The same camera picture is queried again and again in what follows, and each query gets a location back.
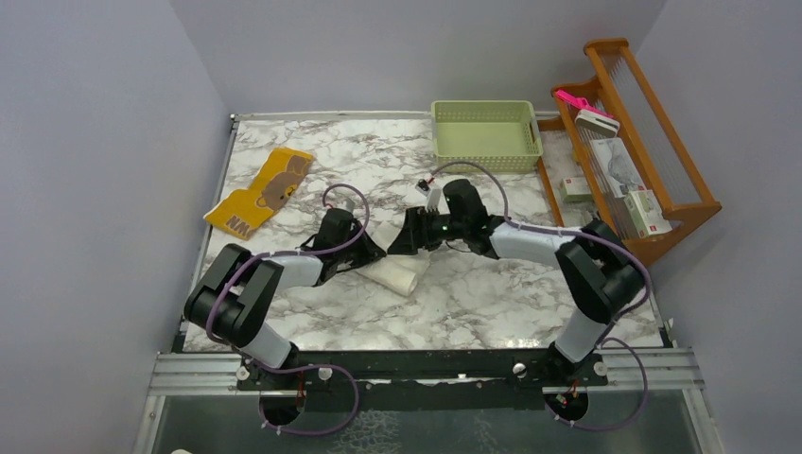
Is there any wooden rack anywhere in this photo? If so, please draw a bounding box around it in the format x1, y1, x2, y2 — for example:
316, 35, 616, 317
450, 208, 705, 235
537, 38, 722, 265

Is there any pink clip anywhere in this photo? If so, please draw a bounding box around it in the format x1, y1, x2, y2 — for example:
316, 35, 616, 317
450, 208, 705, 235
553, 89, 612, 118

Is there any white towel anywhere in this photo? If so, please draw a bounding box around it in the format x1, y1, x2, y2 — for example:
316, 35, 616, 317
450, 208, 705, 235
357, 222, 430, 296

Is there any green plastic basket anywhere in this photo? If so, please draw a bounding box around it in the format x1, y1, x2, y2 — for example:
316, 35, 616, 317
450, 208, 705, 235
430, 100, 543, 173

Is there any small white green box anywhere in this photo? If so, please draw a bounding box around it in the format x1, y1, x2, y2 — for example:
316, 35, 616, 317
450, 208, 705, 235
558, 177, 593, 203

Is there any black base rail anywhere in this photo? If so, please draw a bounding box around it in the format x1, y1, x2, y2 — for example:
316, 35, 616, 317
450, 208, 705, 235
235, 348, 608, 412

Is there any white green box upper shelf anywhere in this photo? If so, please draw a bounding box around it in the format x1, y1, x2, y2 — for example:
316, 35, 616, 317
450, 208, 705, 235
624, 190, 672, 238

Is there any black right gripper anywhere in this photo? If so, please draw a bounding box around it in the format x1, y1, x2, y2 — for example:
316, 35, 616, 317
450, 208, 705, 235
387, 206, 467, 256

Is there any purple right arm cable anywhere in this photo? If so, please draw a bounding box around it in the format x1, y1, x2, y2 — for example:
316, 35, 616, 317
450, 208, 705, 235
417, 161, 654, 433

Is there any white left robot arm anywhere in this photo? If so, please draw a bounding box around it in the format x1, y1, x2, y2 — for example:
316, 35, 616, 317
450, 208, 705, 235
183, 208, 386, 389

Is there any yellow bear towel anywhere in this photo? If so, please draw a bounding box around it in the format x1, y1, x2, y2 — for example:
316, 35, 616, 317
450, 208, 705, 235
203, 148, 315, 240

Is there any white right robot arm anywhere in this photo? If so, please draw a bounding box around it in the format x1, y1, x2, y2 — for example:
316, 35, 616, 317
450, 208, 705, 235
387, 179, 646, 385

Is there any white grey box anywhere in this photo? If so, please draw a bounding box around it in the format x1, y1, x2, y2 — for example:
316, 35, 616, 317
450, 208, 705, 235
574, 109, 620, 138

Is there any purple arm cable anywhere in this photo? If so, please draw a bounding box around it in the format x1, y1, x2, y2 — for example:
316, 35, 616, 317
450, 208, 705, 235
417, 161, 654, 433
203, 183, 371, 437

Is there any clear plastic package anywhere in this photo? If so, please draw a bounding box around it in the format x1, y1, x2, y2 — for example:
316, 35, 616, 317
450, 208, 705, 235
590, 137, 647, 198

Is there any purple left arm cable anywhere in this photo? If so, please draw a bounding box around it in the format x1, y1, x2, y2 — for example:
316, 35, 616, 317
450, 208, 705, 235
203, 183, 371, 437

